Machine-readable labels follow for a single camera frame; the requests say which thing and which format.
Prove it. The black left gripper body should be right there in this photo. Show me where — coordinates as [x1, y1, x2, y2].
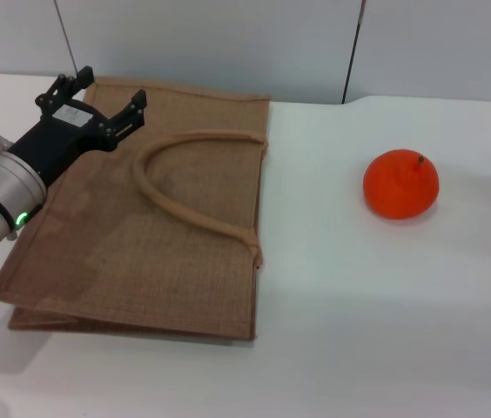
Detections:
[8, 99, 112, 189]

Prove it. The brown jute handbag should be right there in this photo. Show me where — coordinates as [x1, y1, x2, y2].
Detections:
[0, 76, 272, 343]

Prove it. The orange fruit with stem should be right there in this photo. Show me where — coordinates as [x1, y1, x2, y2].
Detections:
[361, 148, 441, 220]

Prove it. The thin vertical wall strip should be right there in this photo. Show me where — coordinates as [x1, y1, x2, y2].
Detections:
[341, 0, 367, 105]

